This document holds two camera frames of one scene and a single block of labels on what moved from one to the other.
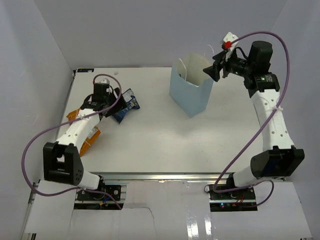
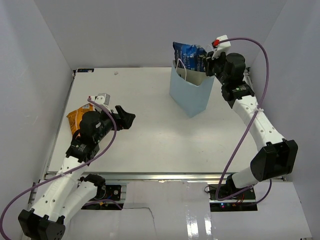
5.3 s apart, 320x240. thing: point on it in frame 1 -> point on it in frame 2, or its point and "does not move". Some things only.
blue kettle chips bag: (131, 103) -> (190, 57)
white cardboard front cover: (163, 210) does not move
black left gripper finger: (122, 103) -> (126, 119)
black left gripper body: (112, 98) -> (107, 123)
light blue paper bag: (190, 87) does not move
